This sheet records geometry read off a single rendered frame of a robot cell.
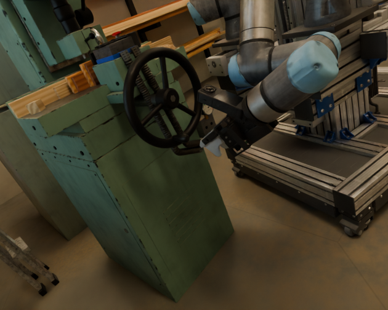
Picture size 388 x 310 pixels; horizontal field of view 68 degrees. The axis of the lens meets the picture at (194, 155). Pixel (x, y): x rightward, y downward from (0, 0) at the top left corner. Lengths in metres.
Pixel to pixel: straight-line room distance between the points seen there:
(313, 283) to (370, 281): 0.19
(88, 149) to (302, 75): 0.65
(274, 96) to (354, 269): 0.90
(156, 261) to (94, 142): 0.52
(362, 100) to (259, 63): 1.09
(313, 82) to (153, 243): 0.84
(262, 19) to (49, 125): 0.60
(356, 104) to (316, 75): 1.15
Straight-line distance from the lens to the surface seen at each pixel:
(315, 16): 1.14
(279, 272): 1.29
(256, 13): 0.67
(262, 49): 0.65
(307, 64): 0.49
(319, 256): 1.32
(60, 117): 0.89
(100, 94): 0.94
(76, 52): 1.09
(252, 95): 0.56
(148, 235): 1.11
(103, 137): 0.94
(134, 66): 0.79
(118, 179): 0.98
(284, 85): 0.51
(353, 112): 1.63
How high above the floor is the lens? 1.01
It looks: 26 degrees down
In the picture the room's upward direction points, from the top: 21 degrees counter-clockwise
